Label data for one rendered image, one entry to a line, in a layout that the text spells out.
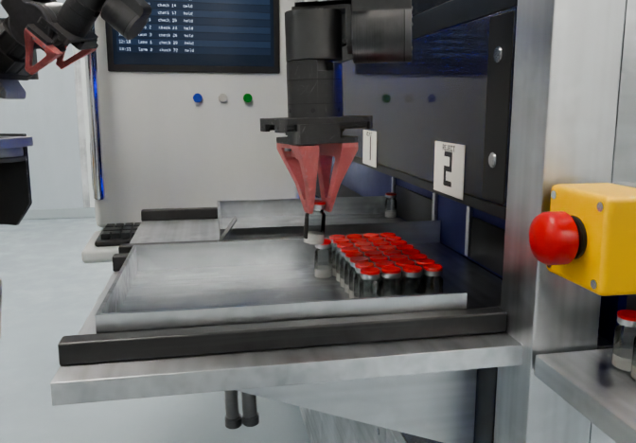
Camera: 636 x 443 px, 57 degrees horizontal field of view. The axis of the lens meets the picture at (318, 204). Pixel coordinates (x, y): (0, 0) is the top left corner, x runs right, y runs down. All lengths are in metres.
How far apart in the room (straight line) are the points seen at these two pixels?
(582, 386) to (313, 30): 0.39
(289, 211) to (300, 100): 0.57
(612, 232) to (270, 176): 1.13
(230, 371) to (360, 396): 0.18
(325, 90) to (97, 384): 0.33
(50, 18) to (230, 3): 0.48
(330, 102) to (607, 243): 0.28
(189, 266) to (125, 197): 0.71
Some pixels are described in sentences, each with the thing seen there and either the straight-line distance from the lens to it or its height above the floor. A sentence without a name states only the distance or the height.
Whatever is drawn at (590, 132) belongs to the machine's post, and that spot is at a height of 1.07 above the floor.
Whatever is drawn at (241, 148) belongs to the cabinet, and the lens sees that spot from 1.47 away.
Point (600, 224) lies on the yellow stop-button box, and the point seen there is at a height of 1.01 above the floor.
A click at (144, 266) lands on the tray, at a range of 0.79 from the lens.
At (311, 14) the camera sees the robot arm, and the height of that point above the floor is 1.18.
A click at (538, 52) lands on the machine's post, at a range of 0.54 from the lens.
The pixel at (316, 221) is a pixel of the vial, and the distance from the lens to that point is 0.61.
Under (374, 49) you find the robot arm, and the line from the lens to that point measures 0.58.
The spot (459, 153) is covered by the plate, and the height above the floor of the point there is 1.04.
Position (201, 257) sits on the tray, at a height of 0.90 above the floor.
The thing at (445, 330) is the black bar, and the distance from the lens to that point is 0.57.
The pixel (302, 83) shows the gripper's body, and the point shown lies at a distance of 0.58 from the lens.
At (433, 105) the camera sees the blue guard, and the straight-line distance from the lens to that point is 0.74.
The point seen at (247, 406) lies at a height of 0.25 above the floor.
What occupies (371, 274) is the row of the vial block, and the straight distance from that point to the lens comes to 0.59.
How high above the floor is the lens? 1.09
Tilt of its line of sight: 10 degrees down
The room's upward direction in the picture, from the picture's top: straight up
